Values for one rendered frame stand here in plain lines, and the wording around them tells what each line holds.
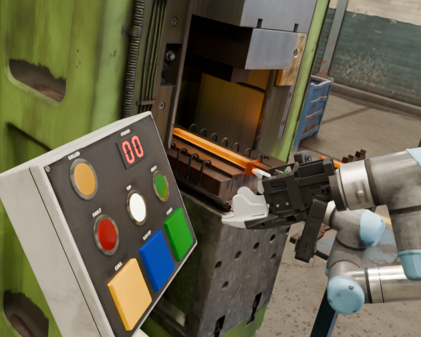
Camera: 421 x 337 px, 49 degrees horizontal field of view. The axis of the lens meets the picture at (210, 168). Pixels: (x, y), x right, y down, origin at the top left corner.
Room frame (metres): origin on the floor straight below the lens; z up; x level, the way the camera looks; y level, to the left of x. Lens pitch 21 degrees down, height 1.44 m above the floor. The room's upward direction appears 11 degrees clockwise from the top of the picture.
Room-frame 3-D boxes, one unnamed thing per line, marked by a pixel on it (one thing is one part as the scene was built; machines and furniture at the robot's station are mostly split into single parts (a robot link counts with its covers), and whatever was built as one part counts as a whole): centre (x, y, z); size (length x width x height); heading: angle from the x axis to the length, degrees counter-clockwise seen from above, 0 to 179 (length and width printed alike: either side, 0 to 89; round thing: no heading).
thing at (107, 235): (0.56, 0.12, 1.09); 0.05 x 0.03 x 0.04; 142
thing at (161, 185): (0.75, 0.08, 1.09); 0.05 x 0.03 x 0.04; 142
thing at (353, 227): (0.99, -0.37, 0.98); 0.11 x 0.08 x 0.09; 52
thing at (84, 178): (0.57, 0.17, 1.16); 0.05 x 0.03 x 0.04; 142
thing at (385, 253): (1.45, -0.54, 0.71); 0.40 x 0.30 x 0.02; 146
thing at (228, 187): (1.30, 0.07, 0.96); 0.42 x 0.20 x 0.09; 52
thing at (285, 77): (1.50, -0.18, 1.27); 0.09 x 0.02 x 0.17; 142
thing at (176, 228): (0.74, 0.04, 1.01); 0.07 x 0.05 x 0.07; 167
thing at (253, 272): (1.35, 0.05, 0.69); 0.56 x 0.38 x 0.45; 52
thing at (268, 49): (1.30, 0.07, 1.32); 0.42 x 0.20 x 0.10; 52
